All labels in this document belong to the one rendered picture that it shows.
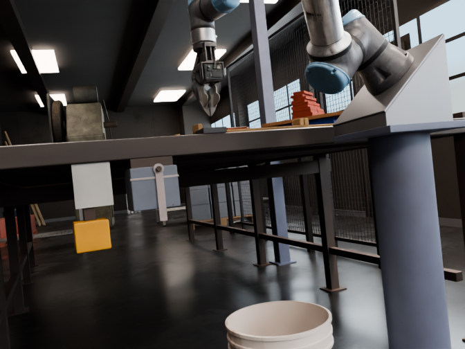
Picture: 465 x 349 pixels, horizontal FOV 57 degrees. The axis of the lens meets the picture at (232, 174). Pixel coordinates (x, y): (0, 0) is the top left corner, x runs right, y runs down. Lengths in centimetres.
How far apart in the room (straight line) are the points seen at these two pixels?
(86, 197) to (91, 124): 725
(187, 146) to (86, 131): 716
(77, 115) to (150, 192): 742
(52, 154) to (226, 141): 49
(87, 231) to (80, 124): 733
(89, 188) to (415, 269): 92
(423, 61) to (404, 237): 48
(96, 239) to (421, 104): 94
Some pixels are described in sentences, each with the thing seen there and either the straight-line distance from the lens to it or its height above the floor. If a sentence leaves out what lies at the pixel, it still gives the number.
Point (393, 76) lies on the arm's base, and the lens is 131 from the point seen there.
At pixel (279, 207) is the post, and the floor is 47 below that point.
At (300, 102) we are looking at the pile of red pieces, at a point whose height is 115.
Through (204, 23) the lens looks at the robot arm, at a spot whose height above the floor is 124.
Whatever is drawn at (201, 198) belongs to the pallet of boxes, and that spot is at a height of 47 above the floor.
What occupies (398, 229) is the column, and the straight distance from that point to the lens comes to 130.
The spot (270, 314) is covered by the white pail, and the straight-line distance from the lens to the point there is 144.
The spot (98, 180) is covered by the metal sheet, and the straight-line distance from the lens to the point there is 123.
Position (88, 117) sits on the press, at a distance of 857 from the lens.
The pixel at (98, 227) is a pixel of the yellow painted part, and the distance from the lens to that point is 121.
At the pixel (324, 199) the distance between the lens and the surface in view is 276.
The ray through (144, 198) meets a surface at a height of 74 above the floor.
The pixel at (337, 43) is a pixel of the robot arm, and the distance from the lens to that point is 117.
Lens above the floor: 79
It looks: level
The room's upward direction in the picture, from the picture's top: 6 degrees counter-clockwise
